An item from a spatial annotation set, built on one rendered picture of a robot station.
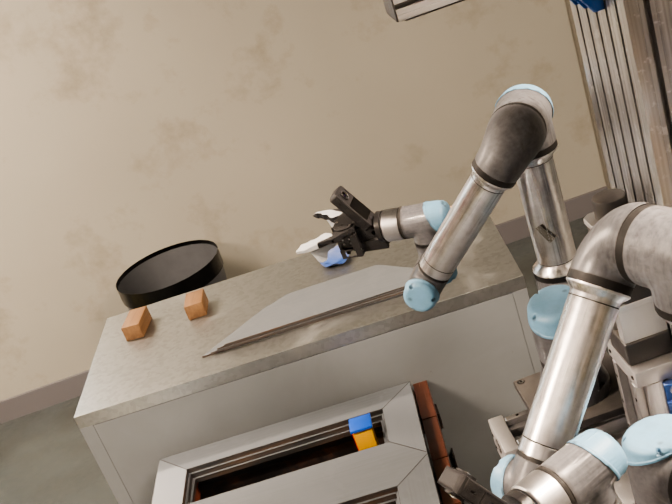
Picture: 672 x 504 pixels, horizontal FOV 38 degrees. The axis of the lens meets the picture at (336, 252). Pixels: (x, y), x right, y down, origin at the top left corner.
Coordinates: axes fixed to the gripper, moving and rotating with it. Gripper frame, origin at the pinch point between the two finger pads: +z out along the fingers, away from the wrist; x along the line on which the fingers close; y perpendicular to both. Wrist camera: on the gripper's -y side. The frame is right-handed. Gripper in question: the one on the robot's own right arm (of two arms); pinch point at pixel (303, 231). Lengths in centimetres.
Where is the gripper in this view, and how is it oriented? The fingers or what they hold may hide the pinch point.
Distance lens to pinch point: 227.8
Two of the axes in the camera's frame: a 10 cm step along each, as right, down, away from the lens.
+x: 2.5, -6.0, 7.6
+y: 3.5, 7.9, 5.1
